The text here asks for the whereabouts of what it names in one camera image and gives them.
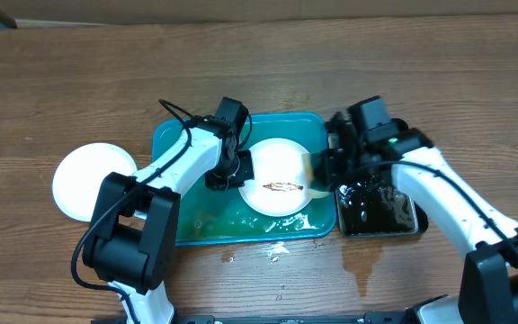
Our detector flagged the yellow green scrubbing sponge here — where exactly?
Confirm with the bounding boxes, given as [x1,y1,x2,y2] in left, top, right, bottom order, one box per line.
[302,152,331,199]

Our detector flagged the white plate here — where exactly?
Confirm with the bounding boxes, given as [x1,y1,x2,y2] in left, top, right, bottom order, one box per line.
[239,138,310,217]
[51,142,138,222]

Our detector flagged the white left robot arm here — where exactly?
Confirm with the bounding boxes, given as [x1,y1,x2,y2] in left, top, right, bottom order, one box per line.
[71,118,253,323]

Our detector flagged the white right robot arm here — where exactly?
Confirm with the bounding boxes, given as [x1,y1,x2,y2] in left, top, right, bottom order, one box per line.
[324,114,518,323]

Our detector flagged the black soapy water tray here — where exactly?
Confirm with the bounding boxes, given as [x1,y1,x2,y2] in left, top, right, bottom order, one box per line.
[326,120,430,239]

